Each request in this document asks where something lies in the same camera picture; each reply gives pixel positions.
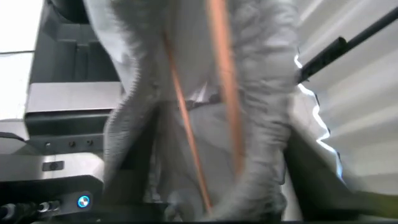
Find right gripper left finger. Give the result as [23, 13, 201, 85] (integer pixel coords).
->
[104, 105, 161, 205]

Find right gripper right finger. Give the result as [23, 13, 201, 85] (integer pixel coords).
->
[284, 129, 398, 220]

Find pale grey shorts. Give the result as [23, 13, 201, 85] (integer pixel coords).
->
[82, 0, 301, 222]

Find pink clothes hanger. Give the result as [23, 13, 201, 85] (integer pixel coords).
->
[161, 0, 246, 215]

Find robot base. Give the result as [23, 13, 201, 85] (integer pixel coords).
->
[0, 0, 125, 222]

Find black clothes rack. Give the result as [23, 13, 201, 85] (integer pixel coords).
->
[297, 6, 398, 85]

